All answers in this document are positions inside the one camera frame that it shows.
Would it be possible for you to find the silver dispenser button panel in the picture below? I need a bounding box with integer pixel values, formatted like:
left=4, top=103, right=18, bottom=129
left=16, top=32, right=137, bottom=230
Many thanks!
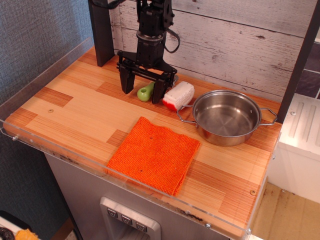
left=99, top=196, right=162, bottom=240

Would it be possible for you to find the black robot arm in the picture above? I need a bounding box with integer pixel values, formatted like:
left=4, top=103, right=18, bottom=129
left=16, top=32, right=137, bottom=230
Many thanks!
left=117, top=0, right=179, bottom=104

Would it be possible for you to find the orange knitted towel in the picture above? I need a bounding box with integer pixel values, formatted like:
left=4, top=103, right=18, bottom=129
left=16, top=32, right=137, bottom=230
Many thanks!
left=107, top=117, right=201, bottom=196

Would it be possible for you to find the clear acrylic table guard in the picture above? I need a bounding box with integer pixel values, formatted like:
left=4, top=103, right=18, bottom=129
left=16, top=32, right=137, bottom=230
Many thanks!
left=0, top=38, right=270, bottom=240

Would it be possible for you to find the stainless steel pot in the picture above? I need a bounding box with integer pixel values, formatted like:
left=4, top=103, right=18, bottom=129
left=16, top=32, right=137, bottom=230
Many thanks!
left=176, top=90, right=278, bottom=147

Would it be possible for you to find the grey toy fridge cabinet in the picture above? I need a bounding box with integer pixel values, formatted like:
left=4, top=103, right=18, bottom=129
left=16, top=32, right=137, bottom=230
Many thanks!
left=45, top=154, right=227, bottom=240

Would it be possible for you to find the dark vertical post right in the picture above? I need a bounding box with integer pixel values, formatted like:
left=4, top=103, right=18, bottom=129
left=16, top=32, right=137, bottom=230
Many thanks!
left=277, top=0, right=320, bottom=124

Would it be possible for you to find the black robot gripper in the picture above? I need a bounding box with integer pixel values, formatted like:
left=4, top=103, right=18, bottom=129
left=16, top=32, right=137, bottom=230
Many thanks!
left=117, top=33, right=177, bottom=105

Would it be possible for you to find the yellow and black object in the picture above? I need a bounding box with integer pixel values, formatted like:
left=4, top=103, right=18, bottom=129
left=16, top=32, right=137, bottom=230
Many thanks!
left=0, top=227, right=39, bottom=240

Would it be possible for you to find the white toy cabinet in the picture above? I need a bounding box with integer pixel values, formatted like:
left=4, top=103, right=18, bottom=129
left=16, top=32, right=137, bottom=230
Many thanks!
left=267, top=94, right=320, bottom=203

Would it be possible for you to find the green handled grey spatula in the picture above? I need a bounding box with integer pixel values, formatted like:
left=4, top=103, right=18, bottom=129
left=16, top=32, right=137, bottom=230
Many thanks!
left=137, top=75, right=179, bottom=102

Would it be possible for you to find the dark vertical post left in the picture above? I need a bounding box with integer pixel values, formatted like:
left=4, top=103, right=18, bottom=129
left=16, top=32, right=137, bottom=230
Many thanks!
left=88, top=0, right=115, bottom=67

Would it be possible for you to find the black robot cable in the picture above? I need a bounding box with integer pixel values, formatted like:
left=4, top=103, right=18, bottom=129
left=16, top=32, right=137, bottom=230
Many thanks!
left=163, top=27, right=181, bottom=54

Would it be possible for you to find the dark vertical post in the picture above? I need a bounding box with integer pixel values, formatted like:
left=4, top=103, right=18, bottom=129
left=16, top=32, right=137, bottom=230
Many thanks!
left=88, top=0, right=115, bottom=67
left=277, top=0, right=320, bottom=124

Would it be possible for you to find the white and red toy sushi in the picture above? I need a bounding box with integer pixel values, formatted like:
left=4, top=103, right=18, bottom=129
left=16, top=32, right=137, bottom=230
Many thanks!
left=162, top=81, right=195, bottom=112

